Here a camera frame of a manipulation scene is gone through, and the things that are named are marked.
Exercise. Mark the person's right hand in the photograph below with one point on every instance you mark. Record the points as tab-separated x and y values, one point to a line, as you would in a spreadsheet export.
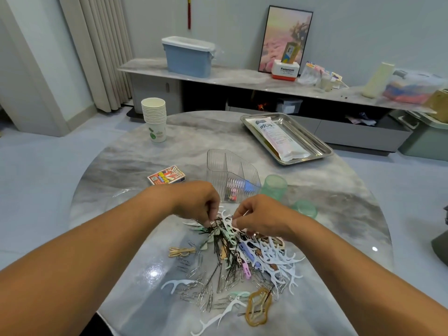
262	217

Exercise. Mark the person's left hand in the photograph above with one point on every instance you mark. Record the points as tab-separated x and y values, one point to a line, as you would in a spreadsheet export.
192	200

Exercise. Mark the translucent green plastic cup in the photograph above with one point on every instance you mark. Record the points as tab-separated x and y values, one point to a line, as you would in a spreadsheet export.
274	187

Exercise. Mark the colourful matchbox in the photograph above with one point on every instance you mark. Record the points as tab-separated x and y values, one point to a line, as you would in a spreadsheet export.
166	176

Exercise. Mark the clear ribbed organizer box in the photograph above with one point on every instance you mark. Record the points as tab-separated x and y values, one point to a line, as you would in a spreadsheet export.
227	171

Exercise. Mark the pile of floss picks and clips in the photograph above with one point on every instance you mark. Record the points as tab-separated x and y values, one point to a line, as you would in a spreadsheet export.
238	266

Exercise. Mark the clear round plastic bowl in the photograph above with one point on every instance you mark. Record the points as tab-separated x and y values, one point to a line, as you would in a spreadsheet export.
126	193

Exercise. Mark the clear printed plastic bag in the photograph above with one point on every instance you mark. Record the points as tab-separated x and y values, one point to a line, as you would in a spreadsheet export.
280	140

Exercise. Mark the group of white paper cups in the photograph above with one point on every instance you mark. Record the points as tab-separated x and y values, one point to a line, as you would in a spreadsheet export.
155	120

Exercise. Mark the metal tray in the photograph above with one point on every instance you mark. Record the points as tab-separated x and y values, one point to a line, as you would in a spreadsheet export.
318	147

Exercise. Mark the person's left forearm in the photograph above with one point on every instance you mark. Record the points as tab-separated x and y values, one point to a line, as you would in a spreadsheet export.
70	276

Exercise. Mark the person's right forearm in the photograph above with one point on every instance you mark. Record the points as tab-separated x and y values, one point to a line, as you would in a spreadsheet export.
378	283

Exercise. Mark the pale green plastic lid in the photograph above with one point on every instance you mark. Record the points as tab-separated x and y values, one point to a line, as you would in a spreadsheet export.
306	207

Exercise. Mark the white box in cabinet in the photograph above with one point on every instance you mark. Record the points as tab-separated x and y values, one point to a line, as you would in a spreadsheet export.
288	106

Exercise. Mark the grey cabinet with marble top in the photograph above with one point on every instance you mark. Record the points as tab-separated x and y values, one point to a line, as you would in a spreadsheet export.
224	72

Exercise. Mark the loose papers in cabinet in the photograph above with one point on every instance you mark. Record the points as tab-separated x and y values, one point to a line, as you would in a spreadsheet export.
362	120

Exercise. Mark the blue storage box white lid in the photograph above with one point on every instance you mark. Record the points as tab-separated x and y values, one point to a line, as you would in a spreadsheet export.
187	57

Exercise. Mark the white and red small box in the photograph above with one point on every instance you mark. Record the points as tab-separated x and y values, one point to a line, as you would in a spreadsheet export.
285	70

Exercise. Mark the clear bag of snacks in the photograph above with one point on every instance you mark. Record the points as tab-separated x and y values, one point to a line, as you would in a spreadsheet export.
309	73

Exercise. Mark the colourful small packet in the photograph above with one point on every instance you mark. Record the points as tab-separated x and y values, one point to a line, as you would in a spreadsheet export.
337	77

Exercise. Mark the small colourful box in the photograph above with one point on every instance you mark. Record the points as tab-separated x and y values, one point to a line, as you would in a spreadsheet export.
290	52

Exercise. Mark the cream paper roll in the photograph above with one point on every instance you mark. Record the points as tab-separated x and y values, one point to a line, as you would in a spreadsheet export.
378	80

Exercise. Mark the beige curtain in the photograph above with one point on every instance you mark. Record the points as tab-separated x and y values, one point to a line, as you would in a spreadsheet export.
98	49

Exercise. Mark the trash bin with black bag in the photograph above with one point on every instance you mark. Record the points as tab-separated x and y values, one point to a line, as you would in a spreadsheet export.
441	245

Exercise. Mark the grey green storage bin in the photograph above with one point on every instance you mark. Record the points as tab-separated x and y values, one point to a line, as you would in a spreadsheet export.
425	138

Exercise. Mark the framed pink picture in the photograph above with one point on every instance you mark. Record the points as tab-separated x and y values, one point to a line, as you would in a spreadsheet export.
274	35

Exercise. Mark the clear storage box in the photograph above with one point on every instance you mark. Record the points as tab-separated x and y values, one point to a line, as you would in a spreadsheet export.
415	87

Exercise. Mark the cardboard box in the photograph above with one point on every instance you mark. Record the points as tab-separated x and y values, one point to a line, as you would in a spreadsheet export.
439	106

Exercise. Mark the red gold wall hanging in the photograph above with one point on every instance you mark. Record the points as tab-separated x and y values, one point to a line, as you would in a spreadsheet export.
189	7

